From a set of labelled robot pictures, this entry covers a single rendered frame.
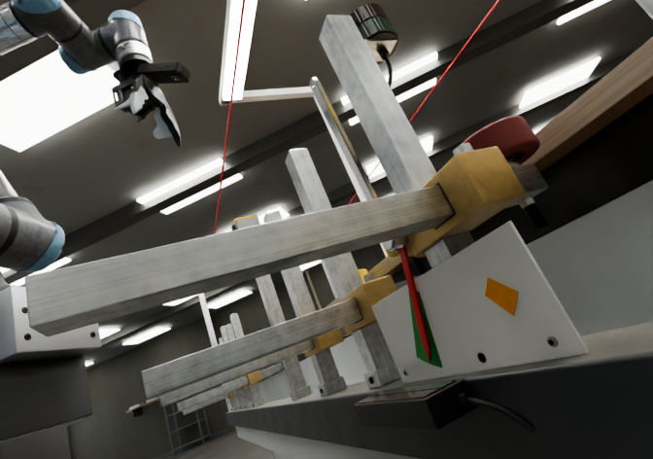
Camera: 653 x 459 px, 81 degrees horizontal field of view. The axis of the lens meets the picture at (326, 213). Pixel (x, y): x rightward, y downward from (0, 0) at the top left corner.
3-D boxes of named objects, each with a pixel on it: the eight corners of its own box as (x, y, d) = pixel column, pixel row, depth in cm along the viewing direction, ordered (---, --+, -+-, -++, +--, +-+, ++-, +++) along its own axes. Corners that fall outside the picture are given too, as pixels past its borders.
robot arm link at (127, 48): (156, 56, 94) (133, 33, 86) (160, 70, 92) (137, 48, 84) (130, 70, 94) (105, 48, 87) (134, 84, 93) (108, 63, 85)
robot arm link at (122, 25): (117, 39, 98) (148, 27, 98) (124, 71, 94) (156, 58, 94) (96, 15, 90) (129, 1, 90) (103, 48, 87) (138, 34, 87)
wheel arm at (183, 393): (162, 411, 62) (157, 385, 63) (163, 412, 65) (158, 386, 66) (383, 325, 80) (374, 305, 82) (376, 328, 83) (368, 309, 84)
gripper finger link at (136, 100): (115, 124, 76) (127, 110, 83) (140, 112, 75) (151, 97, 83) (103, 111, 74) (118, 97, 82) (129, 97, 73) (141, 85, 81)
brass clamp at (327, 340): (319, 351, 70) (309, 324, 72) (300, 360, 82) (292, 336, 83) (347, 339, 73) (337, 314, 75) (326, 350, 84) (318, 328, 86)
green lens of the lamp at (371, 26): (367, 29, 46) (360, 17, 47) (350, 67, 51) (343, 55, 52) (406, 29, 48) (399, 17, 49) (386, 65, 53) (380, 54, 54)
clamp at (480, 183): (486, 204, 30) (456, 152, 32) (404, 263, 41) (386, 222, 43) (532, 192, 32) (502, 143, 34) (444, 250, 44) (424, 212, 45)
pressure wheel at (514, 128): (549, 218, 33) (482, 114, 37) (488, 252, 40) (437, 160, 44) (602, 200, 36) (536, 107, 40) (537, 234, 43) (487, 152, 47)
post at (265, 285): (295, 401, 96) (245, 240, 111) (292, 402, 100) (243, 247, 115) (312, 393, 97) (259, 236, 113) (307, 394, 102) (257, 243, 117)
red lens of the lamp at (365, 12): (359, 15, 47) (352, 2, 47) (342, 53, 52) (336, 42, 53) (398, 16, 49) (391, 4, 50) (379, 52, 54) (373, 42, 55)
